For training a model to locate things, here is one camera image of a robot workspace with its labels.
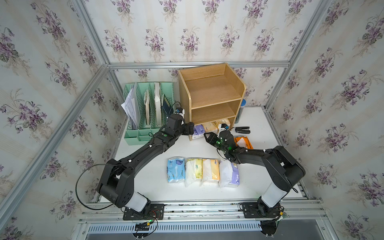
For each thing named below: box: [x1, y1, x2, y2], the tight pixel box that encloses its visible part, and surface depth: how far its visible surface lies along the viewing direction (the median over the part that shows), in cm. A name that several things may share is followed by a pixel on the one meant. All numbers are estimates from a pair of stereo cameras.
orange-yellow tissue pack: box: [202, 158, 220, 181], surface depth 84 cm
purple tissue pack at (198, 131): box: [192, 124, 205, 140], surface depth 100 cm
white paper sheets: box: [121, 82, 140, 130], surface depth 90 cm
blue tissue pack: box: [166, 156, 186, 183], surface depth 84 cm
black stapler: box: [235, 126, 251, 134], surface depth 107 cm
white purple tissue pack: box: [218, 160, 240, 188], surface depth 81 cm
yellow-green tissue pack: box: [185, 158, 204, 188], surface depth 84 cm
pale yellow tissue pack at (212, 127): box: [203, 121, 219, 133], surface depth 101 cm
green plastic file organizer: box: [121, 82, 176, 146], surface depth 98 cm
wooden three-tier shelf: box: [178, 63, 247, 141], surface depth 90 cm
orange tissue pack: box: [234, 136, 254, 150], surface depth 93 cm
